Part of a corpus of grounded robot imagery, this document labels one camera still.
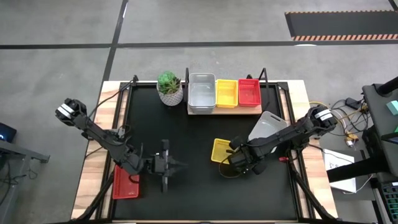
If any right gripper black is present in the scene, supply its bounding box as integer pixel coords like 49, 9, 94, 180
230, 136, 268, 175

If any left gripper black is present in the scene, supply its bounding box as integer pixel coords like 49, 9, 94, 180
154, 139, 188, 192

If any wooden shelf board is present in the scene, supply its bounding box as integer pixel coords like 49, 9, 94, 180
187, 81, 263, 116

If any succulent in white patterned pot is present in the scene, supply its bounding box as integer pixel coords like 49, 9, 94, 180
156, 70, 184, 107

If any white paper sheet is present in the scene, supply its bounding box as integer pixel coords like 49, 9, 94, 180
323, 148, 358, 194

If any yellow plug connector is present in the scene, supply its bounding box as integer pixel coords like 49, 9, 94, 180
345, 132, 358, 147

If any black stand bar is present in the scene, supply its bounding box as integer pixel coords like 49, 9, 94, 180
326, 155, 392, 184

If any black power adapter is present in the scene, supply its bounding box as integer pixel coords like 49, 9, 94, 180
345, 97, 362, 110

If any grey equipment cart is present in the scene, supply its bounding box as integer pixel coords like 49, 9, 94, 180
361, 76, 398, 178

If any backlit keyboard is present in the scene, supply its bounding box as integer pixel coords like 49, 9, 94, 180
381, 183, 398, 220

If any teal block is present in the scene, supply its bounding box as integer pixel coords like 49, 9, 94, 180
386, 100, 398, 116

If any grey side desk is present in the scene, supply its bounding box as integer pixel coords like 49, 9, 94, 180
0, 139, 50, 224

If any black hazard-striped floor mat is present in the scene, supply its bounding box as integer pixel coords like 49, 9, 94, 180
285, 11, 398, 42

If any black device with blue light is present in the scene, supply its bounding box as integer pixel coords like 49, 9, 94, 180
0, 122, 18, 143

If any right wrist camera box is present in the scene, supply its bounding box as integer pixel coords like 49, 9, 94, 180
228, 151, 247, 166

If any black aluminium station frame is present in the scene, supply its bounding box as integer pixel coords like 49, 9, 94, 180
70, 67, 341, 224

